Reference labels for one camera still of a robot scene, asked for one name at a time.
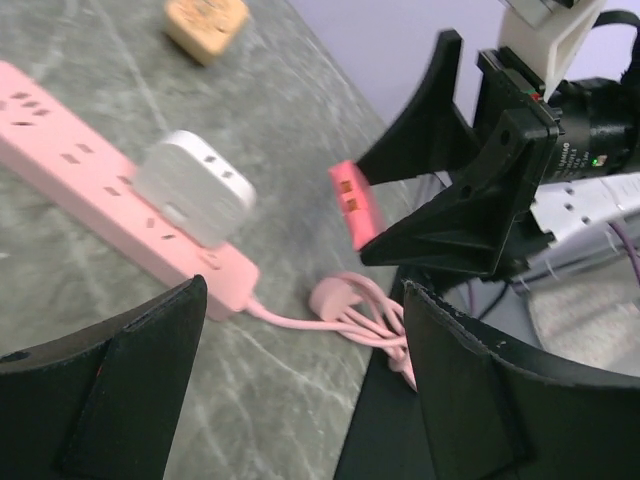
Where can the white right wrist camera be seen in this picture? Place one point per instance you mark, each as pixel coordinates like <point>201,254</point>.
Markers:
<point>546,35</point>

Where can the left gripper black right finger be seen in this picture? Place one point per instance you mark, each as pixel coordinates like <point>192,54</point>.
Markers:
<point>495,407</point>

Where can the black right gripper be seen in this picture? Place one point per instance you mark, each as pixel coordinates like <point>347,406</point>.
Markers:
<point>530,135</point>

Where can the tan wooden plug adapter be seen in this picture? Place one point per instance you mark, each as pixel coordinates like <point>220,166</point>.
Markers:
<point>204,29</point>

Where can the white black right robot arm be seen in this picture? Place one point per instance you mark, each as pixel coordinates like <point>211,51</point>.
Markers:
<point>566,208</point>

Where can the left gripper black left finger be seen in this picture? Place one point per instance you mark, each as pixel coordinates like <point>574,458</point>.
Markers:
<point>103,402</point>

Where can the white square plug adapter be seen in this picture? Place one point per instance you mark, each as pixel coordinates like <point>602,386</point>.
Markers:
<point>193,187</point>

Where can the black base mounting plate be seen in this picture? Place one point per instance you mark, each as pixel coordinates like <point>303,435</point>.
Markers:
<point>386,439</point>

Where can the pink power strip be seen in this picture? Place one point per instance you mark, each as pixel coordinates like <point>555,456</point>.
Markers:
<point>59,155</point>

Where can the red square plug adapter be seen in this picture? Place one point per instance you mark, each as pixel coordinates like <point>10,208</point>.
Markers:
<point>357,203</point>

